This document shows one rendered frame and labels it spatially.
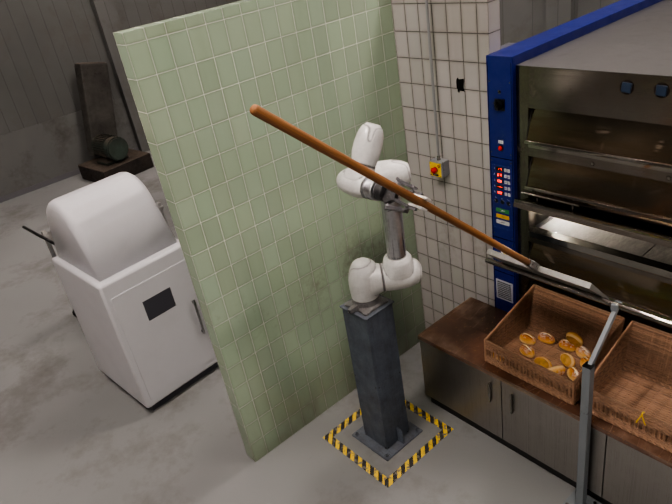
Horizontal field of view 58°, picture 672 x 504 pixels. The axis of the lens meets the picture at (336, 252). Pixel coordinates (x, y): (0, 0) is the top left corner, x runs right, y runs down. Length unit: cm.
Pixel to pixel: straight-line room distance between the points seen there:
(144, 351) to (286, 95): 207
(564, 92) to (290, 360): 217
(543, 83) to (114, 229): 273
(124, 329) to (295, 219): 145
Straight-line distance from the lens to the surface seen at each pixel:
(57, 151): 1027
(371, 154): 238
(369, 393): 371
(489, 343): 350
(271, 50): 326
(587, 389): 310
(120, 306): 422
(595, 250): 345
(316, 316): 385
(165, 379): 462
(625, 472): 341
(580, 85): 317
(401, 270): 322
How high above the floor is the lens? 290
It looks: 29 degrees down
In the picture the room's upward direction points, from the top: 10 degrees counter-clockwise
